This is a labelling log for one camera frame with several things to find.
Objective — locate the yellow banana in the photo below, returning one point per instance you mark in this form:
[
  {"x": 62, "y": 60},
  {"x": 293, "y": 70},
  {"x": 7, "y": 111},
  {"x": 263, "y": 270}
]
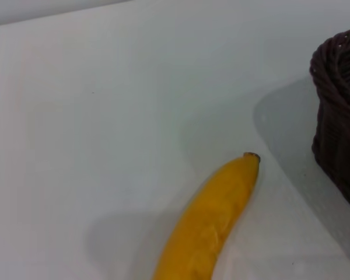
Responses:
[{"x": 210, "y": 213}]

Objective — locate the dark woven plastic basket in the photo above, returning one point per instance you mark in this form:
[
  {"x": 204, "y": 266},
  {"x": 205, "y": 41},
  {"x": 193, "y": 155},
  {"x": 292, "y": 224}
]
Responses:
[{"x": 341, "y": 111}]

